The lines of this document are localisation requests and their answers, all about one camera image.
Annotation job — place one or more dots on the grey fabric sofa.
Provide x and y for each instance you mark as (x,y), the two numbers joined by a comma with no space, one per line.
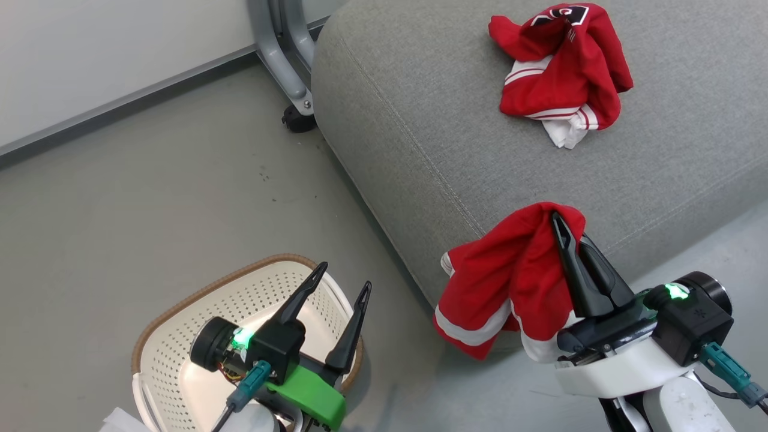
(456,108)

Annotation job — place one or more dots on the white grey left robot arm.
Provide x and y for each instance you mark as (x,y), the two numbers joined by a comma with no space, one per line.
(255,420)

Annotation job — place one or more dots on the red garment with white stripes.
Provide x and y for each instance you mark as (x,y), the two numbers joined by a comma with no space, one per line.
(510,276)

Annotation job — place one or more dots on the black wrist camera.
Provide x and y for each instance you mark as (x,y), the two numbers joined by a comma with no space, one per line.
(276,351)
(696,321)

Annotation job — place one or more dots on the grey metal partition bottom rail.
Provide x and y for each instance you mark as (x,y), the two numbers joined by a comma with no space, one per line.
(120,105)

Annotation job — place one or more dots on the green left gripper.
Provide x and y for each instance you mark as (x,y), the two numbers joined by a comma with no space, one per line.
(315,399)

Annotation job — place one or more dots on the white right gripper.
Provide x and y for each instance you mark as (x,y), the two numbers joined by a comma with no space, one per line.
(618,366)

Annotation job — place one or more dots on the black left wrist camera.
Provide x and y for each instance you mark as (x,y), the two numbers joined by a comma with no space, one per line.
(276,351)

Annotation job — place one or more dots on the red jersey with black lettering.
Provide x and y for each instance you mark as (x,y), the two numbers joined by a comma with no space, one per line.
(564,66)

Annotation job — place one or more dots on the white perforated laundry basket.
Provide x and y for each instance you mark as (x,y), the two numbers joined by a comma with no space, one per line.
(180,336)

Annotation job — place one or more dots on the black caster wheel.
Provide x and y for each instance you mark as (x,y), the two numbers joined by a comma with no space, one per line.
(298,120)

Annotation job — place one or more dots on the grey metal partition leg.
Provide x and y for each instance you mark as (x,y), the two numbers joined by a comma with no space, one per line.
(297,30)
(282,60)

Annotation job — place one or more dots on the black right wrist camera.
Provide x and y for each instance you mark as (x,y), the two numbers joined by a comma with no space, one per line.
(696,321)

